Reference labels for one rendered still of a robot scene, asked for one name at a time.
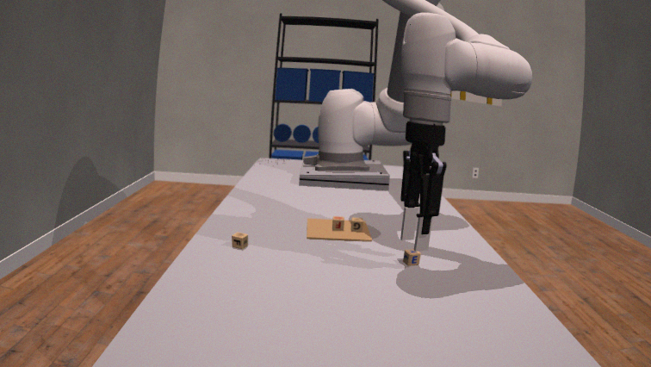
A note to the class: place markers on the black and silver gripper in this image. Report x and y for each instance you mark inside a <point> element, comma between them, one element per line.
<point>429,187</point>

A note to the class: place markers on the tan flat mat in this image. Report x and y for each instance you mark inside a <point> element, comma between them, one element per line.
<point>322,229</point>

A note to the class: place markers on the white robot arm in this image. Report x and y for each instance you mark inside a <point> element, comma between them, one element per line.
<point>437,54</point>

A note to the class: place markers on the tan letter block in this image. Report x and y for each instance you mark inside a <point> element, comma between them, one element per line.
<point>356,224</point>
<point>240,240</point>
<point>338,223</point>
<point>411,257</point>

